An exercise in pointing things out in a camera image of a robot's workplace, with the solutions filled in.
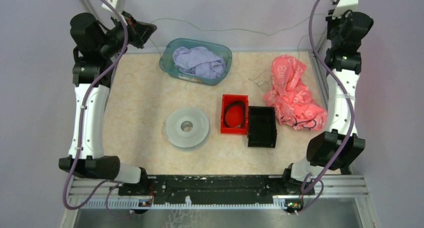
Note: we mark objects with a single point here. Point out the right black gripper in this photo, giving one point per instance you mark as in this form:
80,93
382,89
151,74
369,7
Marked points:
330,21

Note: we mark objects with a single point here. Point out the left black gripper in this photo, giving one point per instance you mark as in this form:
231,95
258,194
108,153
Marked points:
145,30

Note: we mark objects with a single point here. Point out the grey plastic cable spool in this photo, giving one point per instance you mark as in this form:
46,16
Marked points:
187,128

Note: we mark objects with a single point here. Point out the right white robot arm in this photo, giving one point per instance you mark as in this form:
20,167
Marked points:
343,58

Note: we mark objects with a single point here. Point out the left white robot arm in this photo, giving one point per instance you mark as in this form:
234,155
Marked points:
96,56

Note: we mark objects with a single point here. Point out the teal plastic basin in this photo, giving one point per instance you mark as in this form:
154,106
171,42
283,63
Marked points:
167,65

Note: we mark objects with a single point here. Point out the purple cloth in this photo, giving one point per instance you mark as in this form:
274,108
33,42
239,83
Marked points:
199,62

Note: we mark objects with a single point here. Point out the pink patterned cloth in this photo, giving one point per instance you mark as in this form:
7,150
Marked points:
291,99

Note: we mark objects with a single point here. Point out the red plastic bin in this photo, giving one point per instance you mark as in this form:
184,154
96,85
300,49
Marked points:
234,117

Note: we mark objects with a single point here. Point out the black plastic bin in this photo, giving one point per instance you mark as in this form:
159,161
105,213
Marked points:
262,128

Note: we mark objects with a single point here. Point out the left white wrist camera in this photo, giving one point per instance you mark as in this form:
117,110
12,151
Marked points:
118,5

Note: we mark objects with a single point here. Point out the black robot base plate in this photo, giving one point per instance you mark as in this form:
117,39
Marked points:
213,189

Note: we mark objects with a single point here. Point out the grey slotted cable duct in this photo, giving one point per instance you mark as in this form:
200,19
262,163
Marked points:
142,204

